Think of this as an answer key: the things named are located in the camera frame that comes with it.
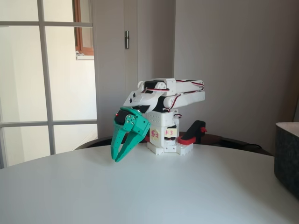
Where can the green gripper black servo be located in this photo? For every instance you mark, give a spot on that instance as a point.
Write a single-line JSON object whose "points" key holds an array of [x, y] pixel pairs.
{"points": [[138, 127]]}

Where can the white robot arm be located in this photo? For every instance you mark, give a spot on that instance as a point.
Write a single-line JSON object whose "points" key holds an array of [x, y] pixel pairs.
{"points": [[187, 93]]}

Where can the dark grey felt box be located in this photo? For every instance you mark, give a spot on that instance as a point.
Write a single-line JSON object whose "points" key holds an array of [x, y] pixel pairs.
{"points": [[287, 158]]}

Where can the black and red table clamp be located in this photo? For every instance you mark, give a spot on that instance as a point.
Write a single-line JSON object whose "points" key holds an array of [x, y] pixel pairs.
{"points": [[147, 138], [195, 130]]}

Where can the dark wooden chair back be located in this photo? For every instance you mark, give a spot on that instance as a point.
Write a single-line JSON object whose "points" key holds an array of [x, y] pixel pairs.
{"points": [[233, 142], [98, 141]]}

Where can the yellow sticker marked F5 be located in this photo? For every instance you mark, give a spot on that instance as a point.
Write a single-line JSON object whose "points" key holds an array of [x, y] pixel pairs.
{"points": [[155, 134]]}

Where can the yellow sticker marked F3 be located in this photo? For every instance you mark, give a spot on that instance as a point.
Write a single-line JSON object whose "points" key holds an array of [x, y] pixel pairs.
{"points": [[169, 133]]}

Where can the white glazed door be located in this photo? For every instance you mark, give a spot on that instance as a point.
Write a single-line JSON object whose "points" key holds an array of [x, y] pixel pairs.
{"points": [[42, 70]]}

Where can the brown wooden window frame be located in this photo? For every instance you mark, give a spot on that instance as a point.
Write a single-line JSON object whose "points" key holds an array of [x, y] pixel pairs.
{"points": [[78, 28]]}

